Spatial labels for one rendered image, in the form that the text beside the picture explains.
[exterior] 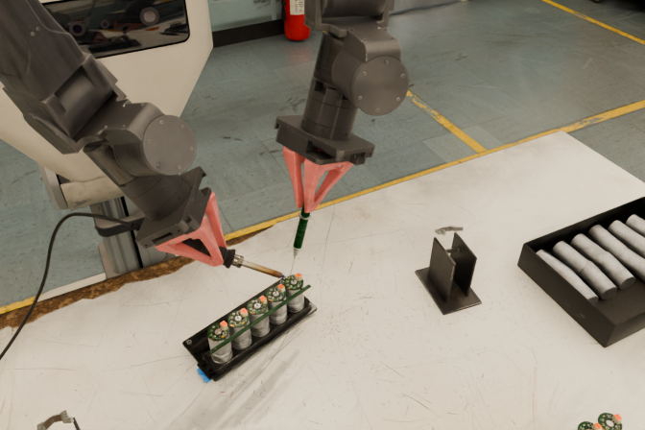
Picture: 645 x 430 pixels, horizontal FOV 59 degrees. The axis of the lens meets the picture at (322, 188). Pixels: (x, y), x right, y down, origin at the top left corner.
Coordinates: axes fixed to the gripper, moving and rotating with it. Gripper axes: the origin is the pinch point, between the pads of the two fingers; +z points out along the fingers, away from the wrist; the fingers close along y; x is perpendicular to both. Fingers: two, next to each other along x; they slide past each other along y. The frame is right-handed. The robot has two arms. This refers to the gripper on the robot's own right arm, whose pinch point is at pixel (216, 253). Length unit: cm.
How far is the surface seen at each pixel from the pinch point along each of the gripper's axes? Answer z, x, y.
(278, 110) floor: 68, 56, 180
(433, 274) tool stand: 20.8, -20.0, 5.6
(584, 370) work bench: 30.7, -33.5, -7.6
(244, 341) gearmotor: 7.8, 0.0, -7.6
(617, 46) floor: 159, -103, 260
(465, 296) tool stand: 24.3, -22.9, 3.2
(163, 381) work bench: 6.2, 9.6, -11.2
